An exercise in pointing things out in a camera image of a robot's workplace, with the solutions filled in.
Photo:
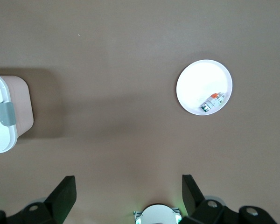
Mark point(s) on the white round plate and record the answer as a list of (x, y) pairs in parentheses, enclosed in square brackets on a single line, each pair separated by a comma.
[(200, 79)]

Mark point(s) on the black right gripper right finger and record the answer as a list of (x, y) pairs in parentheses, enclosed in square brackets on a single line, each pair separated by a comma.
[(196, 205)]

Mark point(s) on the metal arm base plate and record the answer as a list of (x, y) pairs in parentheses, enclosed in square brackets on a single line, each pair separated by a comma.
[(137, 215)]

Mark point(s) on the grey box latch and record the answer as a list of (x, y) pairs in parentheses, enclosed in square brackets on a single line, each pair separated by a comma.
[(6, 114)]

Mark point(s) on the white and green push-button switch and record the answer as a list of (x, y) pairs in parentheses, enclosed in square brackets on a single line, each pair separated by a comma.
[(212, 101)]

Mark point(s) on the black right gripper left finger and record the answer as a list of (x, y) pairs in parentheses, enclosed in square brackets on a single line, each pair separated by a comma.
[(58, 203)]

